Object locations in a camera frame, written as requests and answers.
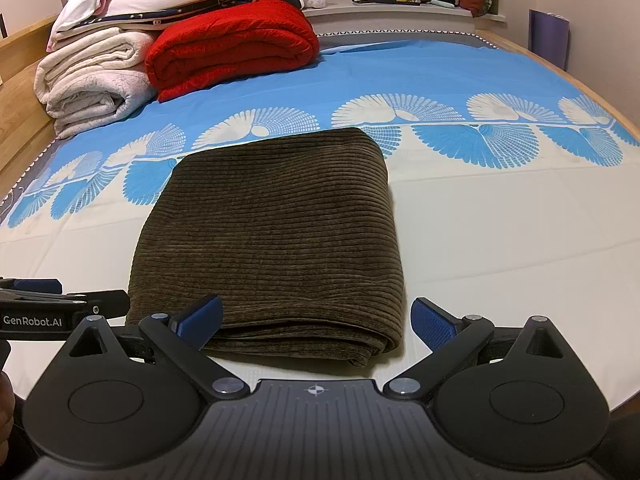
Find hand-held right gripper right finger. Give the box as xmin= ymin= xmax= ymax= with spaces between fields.
xmin=382 ymin=297 xmax=573 ymax=401

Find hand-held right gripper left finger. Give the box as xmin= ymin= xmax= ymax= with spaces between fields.
xmin=62 ymin=294 xmax=251 ymax=401

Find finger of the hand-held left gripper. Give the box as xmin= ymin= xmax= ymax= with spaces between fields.
xmin=0 ymin=289 xmax=130 ymax=320
xmin=0 ymin=279 xmax=63 ymax=296

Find brown corduroy pants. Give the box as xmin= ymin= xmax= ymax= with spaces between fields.
xmin=125 ymin=127 xmax=405 ymax=367

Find white folded quilt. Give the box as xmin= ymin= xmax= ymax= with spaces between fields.
xmin=45 ymin=67 xmax=158 ymax=140

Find blue white patterned bed sheet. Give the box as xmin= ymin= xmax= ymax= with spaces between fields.
xmin=0 ymin=35 xmax=640 ymax=411

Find red folded blanket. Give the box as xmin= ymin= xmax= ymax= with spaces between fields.
xmin=145 ymin=0 xmax=321 ymax=103

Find pink white folded cloth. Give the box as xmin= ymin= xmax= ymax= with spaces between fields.
xmin=47 ymin=0 xmax=121 ymax=53

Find navy star print folded cloth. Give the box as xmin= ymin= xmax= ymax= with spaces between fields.
xmin=55 ymin=0 xmax=262 ymax=41

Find white window sill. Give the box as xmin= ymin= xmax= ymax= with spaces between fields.
xmin=302 ymin=2 xmax=508 ymax=37

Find purple board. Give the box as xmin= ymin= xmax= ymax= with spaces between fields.
xmin=529 ymin=8 xmax=571 ymax=72

